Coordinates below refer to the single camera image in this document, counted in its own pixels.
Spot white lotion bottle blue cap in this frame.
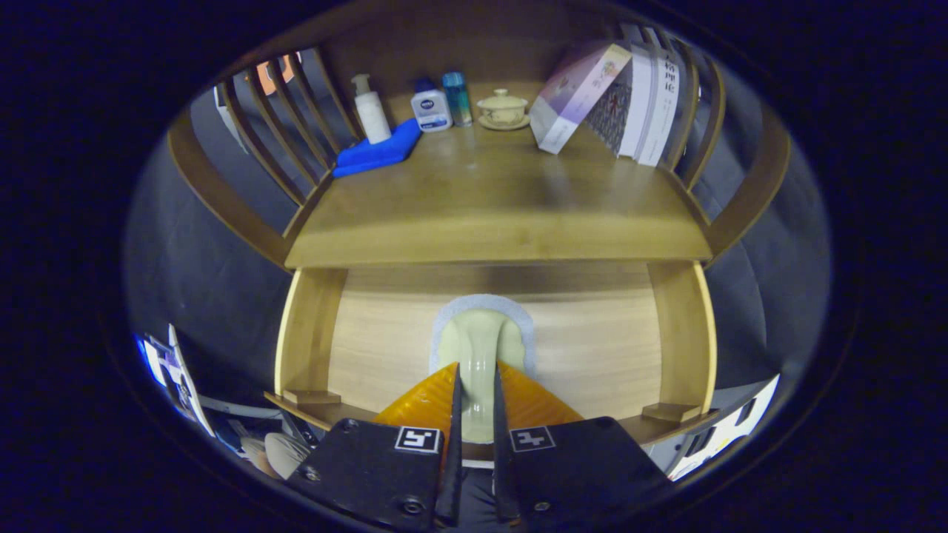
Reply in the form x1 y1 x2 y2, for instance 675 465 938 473
411 78 453 133

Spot white black striped object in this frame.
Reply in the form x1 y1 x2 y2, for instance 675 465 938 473
663 374 781 482

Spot beige lidded teacup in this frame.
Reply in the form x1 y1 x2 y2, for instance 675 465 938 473
476 89 531 132

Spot wooden drawer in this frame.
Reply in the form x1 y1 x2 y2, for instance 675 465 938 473
264 261 719 445

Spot wooden cabinet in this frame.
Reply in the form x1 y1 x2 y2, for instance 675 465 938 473
167 0 792 271

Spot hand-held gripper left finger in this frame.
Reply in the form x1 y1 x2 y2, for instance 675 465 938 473
285 363 464 530

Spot wooden countertop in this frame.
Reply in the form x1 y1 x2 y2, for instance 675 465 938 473
285 118 713 269

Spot teal bottle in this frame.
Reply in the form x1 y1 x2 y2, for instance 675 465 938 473
442 71 473 127

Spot white printed papers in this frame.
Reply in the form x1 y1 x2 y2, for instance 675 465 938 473
136 324 216 438

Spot blue folded cloth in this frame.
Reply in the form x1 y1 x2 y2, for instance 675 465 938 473
332 118 423 178

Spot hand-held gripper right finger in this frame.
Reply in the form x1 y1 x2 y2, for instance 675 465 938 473
493 361 671 526

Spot purple white leaning book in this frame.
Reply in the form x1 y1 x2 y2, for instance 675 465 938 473
529 41 632 155

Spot white pump bottle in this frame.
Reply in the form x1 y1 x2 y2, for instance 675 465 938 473
351 73 393 145

